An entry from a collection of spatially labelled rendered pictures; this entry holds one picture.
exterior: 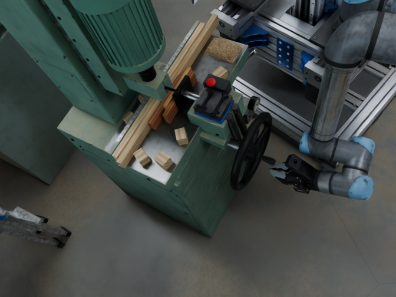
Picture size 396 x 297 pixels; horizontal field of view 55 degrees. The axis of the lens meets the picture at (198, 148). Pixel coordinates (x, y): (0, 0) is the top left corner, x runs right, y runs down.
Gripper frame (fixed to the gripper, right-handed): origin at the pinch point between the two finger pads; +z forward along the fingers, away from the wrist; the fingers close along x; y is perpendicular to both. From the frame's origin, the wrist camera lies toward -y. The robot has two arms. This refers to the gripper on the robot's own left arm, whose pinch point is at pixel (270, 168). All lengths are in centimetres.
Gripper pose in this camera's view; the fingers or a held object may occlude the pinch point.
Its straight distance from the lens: 140.8
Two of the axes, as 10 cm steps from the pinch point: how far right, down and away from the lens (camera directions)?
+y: 5.8, 5.6, 5.9
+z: -6.5, -1.0, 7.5
